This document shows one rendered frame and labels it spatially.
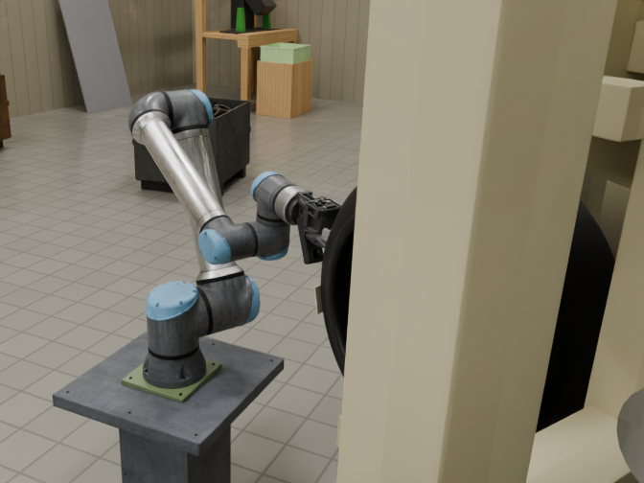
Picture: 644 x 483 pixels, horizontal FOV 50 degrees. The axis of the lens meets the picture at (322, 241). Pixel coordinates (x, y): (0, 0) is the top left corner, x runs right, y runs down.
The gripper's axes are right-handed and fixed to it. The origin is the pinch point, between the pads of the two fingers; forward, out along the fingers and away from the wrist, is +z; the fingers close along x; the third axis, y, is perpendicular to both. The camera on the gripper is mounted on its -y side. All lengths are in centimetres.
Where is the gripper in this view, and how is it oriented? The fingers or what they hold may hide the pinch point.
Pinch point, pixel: (349, 252)
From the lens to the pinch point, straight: 154.6
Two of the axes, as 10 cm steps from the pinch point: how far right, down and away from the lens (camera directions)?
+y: 1.1, -9.0, -4.3
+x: 8.1, -1.7, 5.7
